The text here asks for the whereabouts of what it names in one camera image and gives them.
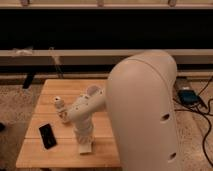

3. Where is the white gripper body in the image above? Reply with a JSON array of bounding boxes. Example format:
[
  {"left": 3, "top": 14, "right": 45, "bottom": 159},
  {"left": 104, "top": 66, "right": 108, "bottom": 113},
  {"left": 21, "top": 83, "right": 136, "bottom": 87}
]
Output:
[{"left": 74, "top": 125, "right": 94, "bottom": 144}]

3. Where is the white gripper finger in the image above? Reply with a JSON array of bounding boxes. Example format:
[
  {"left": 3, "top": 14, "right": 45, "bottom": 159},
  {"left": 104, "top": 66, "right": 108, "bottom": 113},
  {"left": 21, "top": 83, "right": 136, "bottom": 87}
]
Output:
[
  {"left": 86, "top": 139, "right": 94, "bottom": 148},
  {"left": 78, "top": 142, "right": 84, "bottom": 149}
]

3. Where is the white rectangular sponge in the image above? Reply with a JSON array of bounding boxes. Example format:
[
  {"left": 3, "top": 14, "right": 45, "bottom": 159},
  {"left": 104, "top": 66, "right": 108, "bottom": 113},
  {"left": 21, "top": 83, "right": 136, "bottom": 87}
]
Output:
[{"left": 78, "top": 144, "right": 92, "bottom": 154}]

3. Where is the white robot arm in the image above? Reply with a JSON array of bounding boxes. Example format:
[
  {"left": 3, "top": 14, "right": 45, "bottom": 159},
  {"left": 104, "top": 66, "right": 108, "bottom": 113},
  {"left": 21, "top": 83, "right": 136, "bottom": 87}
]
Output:
[{"left": 68, "top": 50, "right": 182, "bottom": 171}]

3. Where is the black smartphone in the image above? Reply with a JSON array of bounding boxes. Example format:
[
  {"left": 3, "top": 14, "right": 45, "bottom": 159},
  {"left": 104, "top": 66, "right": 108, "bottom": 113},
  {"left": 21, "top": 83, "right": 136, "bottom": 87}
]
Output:
[{"left": 39, "top": 124, "right": 57, "bottom": 149}]

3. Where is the black bench leg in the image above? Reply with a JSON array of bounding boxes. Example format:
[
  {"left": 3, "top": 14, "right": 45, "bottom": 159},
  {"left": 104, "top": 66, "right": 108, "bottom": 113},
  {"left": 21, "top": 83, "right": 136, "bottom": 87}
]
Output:
[{"left": 22, "top": 73, "right": 35, "bottom": 89}]

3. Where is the long wooden bench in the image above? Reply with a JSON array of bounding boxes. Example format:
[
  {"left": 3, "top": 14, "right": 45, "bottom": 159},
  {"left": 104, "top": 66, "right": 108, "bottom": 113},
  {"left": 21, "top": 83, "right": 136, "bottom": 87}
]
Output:
[{"left": 0, "top": 49, "right": 213, "bottom": 77}]

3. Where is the blue power adapter box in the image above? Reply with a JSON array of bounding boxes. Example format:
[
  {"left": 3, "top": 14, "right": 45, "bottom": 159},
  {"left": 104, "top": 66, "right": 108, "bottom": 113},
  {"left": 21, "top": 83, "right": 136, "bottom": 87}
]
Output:
[{"left": 178, "top": 89, "right": 199, "bottom": 105}]

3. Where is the black floor cable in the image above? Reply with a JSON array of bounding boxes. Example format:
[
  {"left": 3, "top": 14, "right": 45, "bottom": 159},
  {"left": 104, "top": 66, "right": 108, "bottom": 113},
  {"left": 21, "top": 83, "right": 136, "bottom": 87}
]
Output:
[{"left": 172, "top": 76, "right": 213, "bottom": 168}]

